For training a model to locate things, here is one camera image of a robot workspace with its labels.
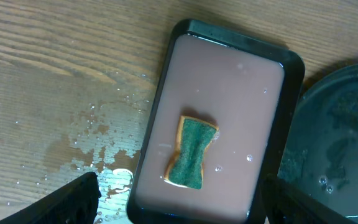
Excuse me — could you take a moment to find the brown rectangular tray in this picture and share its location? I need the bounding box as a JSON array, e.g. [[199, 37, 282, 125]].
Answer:
[[126, 19, 305, 223]]

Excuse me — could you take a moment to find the black round tray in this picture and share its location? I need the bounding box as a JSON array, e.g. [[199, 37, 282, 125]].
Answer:
[[278, 64, 358, 223]]

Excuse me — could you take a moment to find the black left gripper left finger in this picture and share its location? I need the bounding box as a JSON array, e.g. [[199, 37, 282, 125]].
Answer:
[[0, 172, 101, 224]]

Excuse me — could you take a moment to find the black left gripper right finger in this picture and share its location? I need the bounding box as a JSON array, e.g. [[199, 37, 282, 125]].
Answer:
[[261, 174, 356, 224]]

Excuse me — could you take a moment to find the green and orange sponge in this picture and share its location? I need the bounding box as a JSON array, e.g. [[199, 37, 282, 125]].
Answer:
[[164, 116, 219, 190]]

